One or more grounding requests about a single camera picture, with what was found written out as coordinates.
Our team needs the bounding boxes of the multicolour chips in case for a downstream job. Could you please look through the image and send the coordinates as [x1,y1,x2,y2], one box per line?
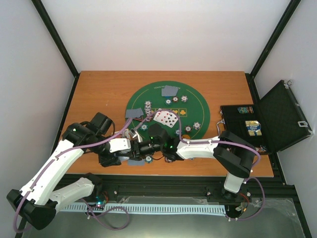
[237,106,254,114]

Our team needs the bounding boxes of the face up red card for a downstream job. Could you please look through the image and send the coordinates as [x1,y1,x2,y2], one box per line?
[154,110,169,125]

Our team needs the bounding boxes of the gold blue card pack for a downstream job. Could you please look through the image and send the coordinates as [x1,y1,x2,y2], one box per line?
[245,120,262,136]

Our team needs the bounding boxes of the black chip carrying case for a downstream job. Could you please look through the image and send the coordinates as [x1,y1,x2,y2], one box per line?
[220,80,313,154]

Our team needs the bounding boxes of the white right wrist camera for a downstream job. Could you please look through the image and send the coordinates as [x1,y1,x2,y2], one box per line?
[129,129,142,142]

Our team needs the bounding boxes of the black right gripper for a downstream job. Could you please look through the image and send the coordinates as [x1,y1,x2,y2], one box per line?
[116,139,163,161]

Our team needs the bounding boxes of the light blue cable duct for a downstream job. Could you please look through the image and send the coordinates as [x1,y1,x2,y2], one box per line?
[62,202,226,216]

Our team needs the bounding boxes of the spread row of chips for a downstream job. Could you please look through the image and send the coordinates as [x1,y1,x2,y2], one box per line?
[144,101,153,122]

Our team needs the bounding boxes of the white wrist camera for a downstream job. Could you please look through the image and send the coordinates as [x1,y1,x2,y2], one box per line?
[129,129,142,142]
[109,138,131,153]

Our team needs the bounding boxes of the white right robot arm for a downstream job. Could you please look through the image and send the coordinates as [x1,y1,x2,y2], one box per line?
[131,123,261,194]

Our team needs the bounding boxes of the black frame post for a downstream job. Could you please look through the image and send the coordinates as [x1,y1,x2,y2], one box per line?
[250,0,302,77]
[31,0,80,77]

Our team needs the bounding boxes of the black frame post right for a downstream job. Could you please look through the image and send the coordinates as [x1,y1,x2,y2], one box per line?
[250,0,302,77]

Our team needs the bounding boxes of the green blue chip stack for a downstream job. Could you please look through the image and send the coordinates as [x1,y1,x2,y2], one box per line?
[145,156,153,163]

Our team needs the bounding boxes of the blue burn card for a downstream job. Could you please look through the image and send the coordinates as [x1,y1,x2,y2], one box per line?
[128,160,145,166]

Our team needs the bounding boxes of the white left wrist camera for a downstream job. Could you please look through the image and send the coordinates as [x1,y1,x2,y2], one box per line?
[109,138,131,153]

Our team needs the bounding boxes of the orange big blind button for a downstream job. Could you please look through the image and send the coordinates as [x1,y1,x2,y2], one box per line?
[182,134,191,139]

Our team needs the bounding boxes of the blue backed card deck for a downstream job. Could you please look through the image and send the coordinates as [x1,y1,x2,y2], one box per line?
[115,153,133,162]

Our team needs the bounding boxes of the black front frame rail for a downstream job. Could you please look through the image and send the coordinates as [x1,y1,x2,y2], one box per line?
[63,174,297,199]

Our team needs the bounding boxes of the green round poker mat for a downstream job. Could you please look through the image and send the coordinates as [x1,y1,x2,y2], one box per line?
[126,81,211,139]

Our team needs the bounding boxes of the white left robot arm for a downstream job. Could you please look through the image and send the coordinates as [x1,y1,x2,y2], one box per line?
[6,113,132,233]

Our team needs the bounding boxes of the black frame post left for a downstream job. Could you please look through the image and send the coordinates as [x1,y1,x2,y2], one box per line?
[31,0,80,77]

